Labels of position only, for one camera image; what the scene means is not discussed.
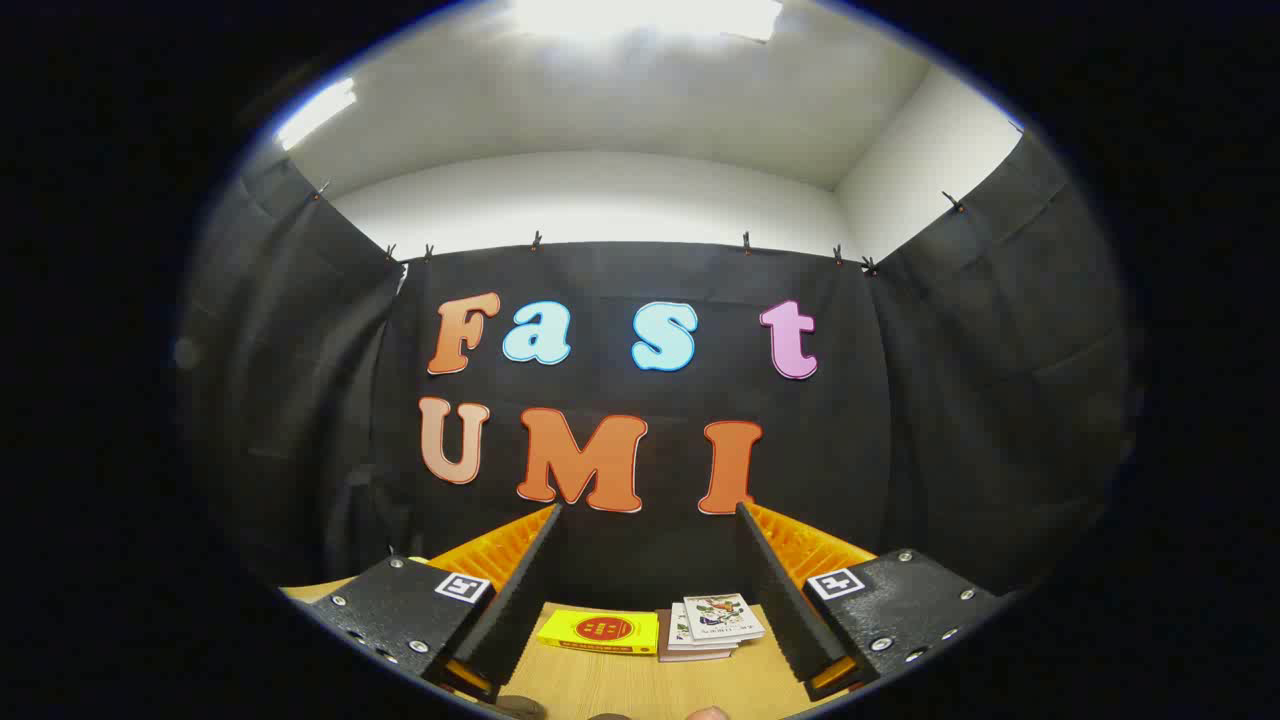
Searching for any row of black cloth clips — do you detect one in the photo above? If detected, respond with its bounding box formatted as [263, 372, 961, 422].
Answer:
[312, 182, 966, 276]

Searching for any ceiling light panel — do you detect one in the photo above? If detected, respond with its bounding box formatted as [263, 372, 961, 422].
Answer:
[275, 78, 358, 151]
[510, 0, 784, 43]

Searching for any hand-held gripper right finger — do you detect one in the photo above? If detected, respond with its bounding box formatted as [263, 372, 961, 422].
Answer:
[735, 502, 1008, 701]

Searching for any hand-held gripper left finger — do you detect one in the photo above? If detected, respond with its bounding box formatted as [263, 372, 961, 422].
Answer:
[298, 503, 564, 703]

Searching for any black backdrop cloth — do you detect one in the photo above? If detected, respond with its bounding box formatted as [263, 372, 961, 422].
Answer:
[175, 130, 1136, 601]

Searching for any yellow book with red circle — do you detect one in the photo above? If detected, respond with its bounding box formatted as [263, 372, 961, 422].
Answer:
[537, 609, 660, 655]

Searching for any pinkish book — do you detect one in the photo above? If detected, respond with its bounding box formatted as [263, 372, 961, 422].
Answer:
[657, 608, 733, 663]

